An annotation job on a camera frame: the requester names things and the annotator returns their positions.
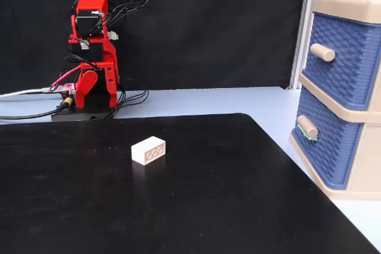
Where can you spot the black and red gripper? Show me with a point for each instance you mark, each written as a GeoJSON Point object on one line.
{"type": "Point", "coordinates": [89, 52]}

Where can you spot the white toy brick block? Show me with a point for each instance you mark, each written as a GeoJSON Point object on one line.
{"type": "Point", "coordinates": [148, 150]}

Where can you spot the blue drawer with rubber band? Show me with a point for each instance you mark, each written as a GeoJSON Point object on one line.
{"type": "Point", "coordinates": [330, 147]}

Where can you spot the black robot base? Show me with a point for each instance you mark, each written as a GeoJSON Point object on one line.
{"type": "Point", "coordinates": [95, 108]}

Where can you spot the red robot arm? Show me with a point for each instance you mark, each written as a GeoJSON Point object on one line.
{"type": "Point", "coordinates": [93, 5]}

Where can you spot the blue drawer without rubber band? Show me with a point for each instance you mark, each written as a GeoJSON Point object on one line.
{"type": "Point", "coordinates": [348, 66]}

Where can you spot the beige plastic drawer cabinet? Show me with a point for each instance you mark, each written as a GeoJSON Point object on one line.
{"type": "Point", "coordinates": [361, 153]}

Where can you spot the pink controller board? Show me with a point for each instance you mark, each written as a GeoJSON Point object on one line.
{"type": "Point", "coordinates": [68, 87]}

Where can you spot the white zip tie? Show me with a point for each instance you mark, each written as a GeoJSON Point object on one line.
{"type": "Point", "coordinates": [113, 35]}

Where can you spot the black table mat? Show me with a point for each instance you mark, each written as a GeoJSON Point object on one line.
{"type": "Point", "coordinates": [149, 200]}

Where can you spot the black backdrop curtain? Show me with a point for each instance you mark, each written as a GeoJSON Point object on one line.
{"type": "Point", "coordinates": [208, 28]}

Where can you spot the green rubber band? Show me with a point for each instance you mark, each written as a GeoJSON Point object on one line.
{"type": "Point", "coordinates": [306, 136]}

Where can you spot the white metal frame post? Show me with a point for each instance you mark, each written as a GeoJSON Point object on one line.
{"type": "Point", "coordinates": [308, 28]}

